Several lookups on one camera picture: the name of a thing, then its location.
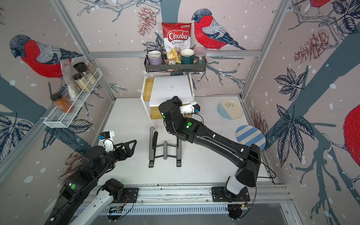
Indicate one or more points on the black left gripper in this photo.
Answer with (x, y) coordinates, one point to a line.
(129, 152)

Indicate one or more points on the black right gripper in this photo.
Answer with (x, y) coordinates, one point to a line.
(178, 102)

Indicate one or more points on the silver laptop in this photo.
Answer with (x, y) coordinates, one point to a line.
(166, 87)

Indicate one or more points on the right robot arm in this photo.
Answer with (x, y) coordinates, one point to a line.
(246, 157)

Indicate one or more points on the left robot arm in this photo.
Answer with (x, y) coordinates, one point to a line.
(95, 163)

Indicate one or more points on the black laptop stand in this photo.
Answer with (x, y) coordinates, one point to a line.
(153, 137)

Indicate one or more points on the orange spice jar black lid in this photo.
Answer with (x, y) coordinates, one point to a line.
(62, 103)

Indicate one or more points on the white wooden two-tier shelf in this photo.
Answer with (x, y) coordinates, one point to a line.
(153, 112)

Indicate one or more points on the green mug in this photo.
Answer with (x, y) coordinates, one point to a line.
(187, 56)

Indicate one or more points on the purple cup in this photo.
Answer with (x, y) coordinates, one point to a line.
(155, 57)

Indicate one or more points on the blue cream plate with sprig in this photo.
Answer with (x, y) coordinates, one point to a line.
(230, 109)

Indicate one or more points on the red Chuba chips bag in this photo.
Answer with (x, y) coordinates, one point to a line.
(176, 38)

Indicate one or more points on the beige grain spice jar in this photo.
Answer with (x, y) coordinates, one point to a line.
(82, 83)

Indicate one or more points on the clear plastic bag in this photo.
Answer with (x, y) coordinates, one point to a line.
(67, 72)

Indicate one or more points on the blue white striped plate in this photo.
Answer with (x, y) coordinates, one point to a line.
(248, 135)

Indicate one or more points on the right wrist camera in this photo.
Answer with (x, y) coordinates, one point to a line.
(190, 108)

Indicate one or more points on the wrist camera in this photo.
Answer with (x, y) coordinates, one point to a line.
(105, 139)
(190, 108)

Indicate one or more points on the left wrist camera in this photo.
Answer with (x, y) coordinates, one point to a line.
(105, 139)

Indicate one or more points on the grey wall basket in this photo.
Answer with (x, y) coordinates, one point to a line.
(172, 68)

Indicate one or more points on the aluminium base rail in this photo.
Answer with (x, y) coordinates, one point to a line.
(185, 200)

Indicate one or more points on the white wire wall rack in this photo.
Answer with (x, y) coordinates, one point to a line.
(62, 117)

